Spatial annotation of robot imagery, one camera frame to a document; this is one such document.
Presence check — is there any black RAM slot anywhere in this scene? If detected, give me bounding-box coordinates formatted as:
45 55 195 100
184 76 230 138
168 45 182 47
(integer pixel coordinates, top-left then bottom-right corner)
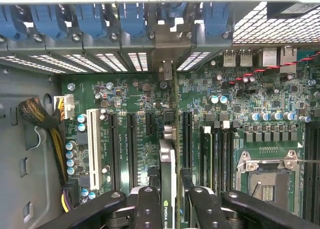
213 126 222 193
304 122 314 222
313 122 320 222
228 121 237 193
221 120 229 193

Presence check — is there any long black expansion slot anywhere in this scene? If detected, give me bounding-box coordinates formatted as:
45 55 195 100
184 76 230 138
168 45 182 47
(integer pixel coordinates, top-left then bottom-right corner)
107 112 121 192
181 110 194 170
126 112 139 191

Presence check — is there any CPU socket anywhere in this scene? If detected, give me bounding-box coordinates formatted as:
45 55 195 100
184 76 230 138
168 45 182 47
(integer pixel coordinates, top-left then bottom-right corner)
235 149 302 215

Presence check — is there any white expansion slot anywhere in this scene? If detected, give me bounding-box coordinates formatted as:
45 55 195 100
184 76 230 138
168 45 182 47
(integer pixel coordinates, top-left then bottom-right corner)
86 108 101 191

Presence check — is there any short black expansion slot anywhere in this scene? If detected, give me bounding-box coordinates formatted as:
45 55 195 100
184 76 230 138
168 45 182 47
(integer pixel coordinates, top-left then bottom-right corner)
145 112 155 137

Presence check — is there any green motherboard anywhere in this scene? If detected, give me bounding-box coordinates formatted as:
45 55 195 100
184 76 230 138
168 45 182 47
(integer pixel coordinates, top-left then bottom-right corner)
59 47 320 229

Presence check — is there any white power connector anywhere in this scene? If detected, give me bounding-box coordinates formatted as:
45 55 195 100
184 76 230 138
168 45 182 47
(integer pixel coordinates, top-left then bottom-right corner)
52 93 76 121

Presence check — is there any perforated metal slot cover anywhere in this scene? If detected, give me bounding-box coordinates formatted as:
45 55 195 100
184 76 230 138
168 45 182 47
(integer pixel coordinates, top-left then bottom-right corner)
127 51 149 72
63 53 109 73
0 54 66 74
94 53 129 73
28 54 88 73
176 51 213 72

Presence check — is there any silver USB port block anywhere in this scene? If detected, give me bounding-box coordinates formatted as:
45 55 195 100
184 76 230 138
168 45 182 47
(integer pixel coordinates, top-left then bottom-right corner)
239 48 254 67
222 48 237 68

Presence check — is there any open black PC case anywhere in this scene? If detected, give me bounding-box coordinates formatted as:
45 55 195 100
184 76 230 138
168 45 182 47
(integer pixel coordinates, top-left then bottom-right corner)
0 0 320 229

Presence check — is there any wide silver port block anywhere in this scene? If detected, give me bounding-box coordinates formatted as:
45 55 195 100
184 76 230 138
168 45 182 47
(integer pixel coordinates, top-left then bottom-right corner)
261 48 281 68

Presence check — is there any tall silver ethernet port block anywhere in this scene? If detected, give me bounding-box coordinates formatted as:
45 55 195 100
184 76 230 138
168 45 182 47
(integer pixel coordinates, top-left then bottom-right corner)
279 45 299 74

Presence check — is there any blue slot retention clip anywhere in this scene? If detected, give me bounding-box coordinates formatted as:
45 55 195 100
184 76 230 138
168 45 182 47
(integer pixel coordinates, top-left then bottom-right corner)
29 4 68 40
74 4 109 40
0 4 28 41
201 2 232 39
118 3 148 39
167 2 188 19

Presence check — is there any black connector with purple wires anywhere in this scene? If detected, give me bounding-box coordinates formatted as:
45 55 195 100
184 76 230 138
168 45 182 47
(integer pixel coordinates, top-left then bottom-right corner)
60 178 81 214

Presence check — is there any braided power wire bundle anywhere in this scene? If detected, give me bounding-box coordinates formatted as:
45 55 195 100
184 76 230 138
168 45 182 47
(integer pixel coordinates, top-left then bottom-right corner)
17 96 76 190

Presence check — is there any red black twisted wire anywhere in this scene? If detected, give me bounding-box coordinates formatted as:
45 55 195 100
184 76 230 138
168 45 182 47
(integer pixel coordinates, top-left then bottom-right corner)
228 54 320 86

